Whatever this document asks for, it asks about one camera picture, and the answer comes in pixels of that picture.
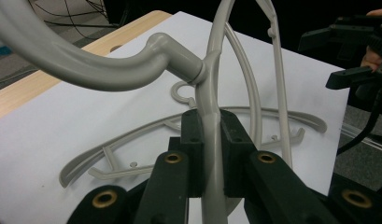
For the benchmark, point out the grey plastic clothes hanger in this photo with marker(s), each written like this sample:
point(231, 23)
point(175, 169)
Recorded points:
point(318, 126)
point(86, 68)

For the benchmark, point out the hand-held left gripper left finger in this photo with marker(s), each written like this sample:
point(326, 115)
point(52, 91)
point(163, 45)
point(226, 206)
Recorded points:
point(193, 155)

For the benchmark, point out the small teal item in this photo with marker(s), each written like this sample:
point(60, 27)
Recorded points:
point(2, 51)

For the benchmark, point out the metal rail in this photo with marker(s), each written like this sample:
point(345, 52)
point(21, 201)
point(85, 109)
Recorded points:
point(366, 140)

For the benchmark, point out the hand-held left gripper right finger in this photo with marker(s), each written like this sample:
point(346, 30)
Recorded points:
point(235, 155)

